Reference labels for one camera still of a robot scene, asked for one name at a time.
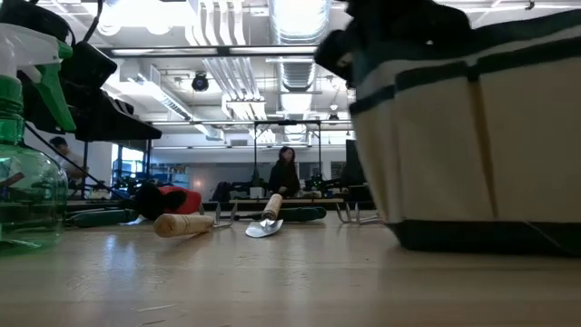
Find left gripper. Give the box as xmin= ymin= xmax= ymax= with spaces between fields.
xmin=20 ymin=72 xmax=162 ymax=143

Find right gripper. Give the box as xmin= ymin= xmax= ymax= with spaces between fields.
xmin=315 ymin=0 xmax=472 ymax=85

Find red and black gardening gloves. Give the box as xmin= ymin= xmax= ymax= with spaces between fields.
xmin=134 ymin=183 xmax=203 ymax=221

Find green plastic spray bottle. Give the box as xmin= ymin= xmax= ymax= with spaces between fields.
xmin=0 ymin=22 xmax=77 ymax=250

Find wooden-handled hand fork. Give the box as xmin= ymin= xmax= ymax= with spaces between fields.
xmin=153 ymin=201 xmax=239 ymax=239

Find beige canvas green-trimmed gardening bag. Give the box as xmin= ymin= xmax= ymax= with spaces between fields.
xmin=349 ymin=7 xmax=581 ymax=258

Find wooden-handled hand rake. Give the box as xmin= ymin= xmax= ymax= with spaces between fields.
xmin=334 ymin=201 xmax=385 ymax=226

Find wooden-handled metal trowel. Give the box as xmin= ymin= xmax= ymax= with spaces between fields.
xmin=244 ymin=193 xmax=285 ymax=239

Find person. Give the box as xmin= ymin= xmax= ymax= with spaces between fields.
xmin=267 ymin=144 xmax=301 ymax=199
xmin=48 ymin=135 xmax=91 ymax=188

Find blue storage shelves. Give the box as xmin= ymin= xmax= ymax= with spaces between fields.
xmin=152 ymin=163 xmax=191 ymax=201

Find black monitor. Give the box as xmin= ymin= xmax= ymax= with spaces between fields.
xmin=343 ymin=138 xmax=367 ymax=187

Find black backpack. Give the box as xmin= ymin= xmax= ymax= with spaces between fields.
xmin=211 ymin=180 xmax=233 ymax=203

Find background work table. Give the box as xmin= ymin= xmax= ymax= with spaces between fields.
xmin=228 ymin=196 xmax=346 ymax=205

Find silver ventilation duct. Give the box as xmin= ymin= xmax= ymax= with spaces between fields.
xmin=267 ymin=0 xmax=335 ymax=92

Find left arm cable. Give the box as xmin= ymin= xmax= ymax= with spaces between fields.
xmin=25 ymin=122 xmax=135 ymax=203

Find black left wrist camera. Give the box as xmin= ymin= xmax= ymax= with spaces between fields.
xmin=61 ymin=40 xmax=119 ymax=92

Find black background frame stand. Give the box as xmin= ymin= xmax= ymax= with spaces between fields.
xmin=251 ymin=119 xmax=323 ymax=187

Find black overhead camera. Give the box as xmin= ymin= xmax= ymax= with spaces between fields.
xmin=191 ymin=71 xmax=211 ymax=93

